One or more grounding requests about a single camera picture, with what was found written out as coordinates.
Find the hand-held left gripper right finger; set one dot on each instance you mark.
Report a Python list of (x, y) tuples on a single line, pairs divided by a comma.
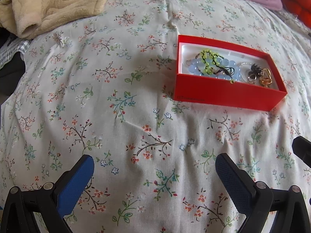
[(233, 184)]

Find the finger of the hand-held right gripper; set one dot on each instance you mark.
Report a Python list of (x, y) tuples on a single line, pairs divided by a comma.
[(302, 150)]

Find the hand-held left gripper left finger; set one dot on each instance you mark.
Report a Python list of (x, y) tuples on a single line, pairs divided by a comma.
[(73, 189)]

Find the red jewelry box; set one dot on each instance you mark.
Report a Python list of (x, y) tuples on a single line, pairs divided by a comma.
[(218, 94)]

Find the floral bed sheet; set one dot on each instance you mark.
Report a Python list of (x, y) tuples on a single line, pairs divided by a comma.
[(121, 126)]

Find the gold amber earring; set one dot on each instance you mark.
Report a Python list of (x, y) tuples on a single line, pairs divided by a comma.
[(266, 77)]

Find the dark brown hair claw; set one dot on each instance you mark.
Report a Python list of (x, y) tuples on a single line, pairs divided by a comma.
[(256, 69)]

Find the dark cloth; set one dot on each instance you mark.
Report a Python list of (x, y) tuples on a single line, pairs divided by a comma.
[(9, 75)]

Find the orange knotted cushion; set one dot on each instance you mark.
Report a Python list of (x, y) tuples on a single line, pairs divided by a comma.
[(297, 0)]

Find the grey checked sheet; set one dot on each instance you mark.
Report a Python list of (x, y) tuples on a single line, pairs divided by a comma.
[(12, 47)]

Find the beige quilted blanket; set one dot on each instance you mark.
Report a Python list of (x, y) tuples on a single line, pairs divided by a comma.
[(53, 2)]

